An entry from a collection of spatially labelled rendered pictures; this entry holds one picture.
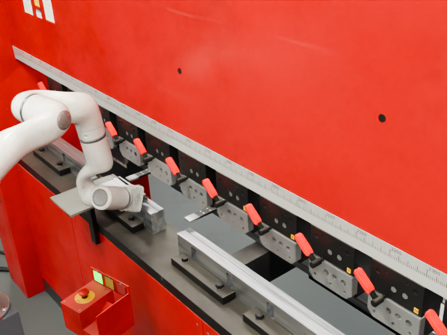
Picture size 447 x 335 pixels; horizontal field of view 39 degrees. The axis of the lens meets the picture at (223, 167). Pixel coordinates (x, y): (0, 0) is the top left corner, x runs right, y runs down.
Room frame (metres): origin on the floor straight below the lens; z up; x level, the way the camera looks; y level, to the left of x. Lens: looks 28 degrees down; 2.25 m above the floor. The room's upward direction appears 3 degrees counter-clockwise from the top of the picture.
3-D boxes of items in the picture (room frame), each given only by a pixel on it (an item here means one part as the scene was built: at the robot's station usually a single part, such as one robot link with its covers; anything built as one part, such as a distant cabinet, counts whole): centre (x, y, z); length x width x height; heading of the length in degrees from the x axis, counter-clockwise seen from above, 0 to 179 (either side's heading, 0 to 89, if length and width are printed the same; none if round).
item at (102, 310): (1.80, 0.49, 0.75); 0.20 x 0.16 x 0.18; 50
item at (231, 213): (1.66, -0.05, 1.26); 0.15 x 0.09 x 0.17; 37
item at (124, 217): (2.21, 0.44, 0.89); 0.30 x 0.05 x 0.03; 37
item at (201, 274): (1.76, 0.10, 0.89); 0.30 x 0.05 x 0.03; 37
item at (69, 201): (2.19, 0.53, 1.00); 0.26 x 0.18 x 0.01; 127
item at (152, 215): (2.23, 0.38, 0.92); 0.39 x 0.06 x 0.10; 37
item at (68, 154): (2.71, 0.75, 0.92); 0.50 x 0.06 x 0.10; 37
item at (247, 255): (2.03, -0.25, 0.81); 0.64 x 0.08 x 0.14; 127
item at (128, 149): (2.13, 0.31, 1.26); 0.15 x 0.09 x 0.17; 37
